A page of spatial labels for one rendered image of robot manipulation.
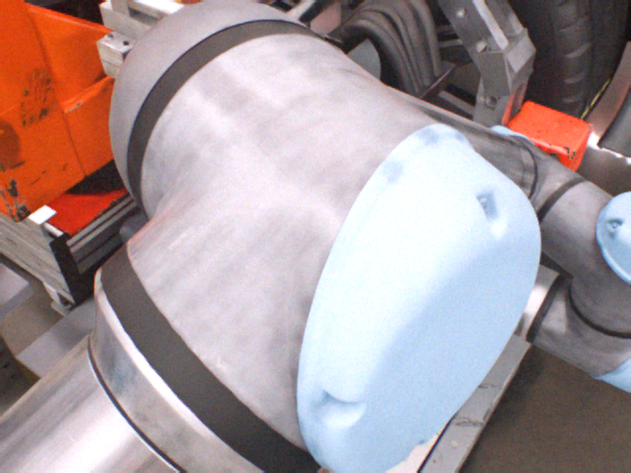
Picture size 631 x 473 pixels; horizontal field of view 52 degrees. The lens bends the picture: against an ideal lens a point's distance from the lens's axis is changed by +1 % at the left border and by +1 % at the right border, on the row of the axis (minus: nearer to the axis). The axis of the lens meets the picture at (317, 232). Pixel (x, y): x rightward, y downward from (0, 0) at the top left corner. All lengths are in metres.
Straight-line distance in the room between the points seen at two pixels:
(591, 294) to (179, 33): 0.43
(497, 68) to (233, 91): 0.58
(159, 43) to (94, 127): 1.04
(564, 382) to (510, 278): 1.47
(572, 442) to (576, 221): 1.07
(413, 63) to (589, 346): 0.33
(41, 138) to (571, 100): 0.87
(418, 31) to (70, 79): 0.74
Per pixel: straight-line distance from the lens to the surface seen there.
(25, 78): 1.20
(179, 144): 0.25
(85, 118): 1.30
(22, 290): 1.30
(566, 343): 0.66
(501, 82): 0.80
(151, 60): 0.28
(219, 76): 0.25
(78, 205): 1.69
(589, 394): 1.70
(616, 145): 1.07
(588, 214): 0.60
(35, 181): 1.28
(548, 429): 1.62
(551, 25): 0.85
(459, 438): 1.47
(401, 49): 0.70
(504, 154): 0.55
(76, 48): 1.28
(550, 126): 0.86
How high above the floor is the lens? 1.37
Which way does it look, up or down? 46 degrees down
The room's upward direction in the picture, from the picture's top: straight up
